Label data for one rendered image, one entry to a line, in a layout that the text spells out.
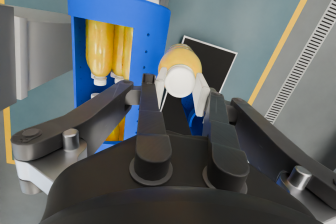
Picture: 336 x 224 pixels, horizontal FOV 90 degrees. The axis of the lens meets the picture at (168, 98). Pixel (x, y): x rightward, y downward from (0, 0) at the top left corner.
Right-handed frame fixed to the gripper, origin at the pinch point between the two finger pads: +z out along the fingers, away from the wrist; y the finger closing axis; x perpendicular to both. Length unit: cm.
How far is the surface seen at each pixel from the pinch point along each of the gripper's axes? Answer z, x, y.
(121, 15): 23.1, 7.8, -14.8
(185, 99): 136, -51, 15
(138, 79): 26.1, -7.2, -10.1
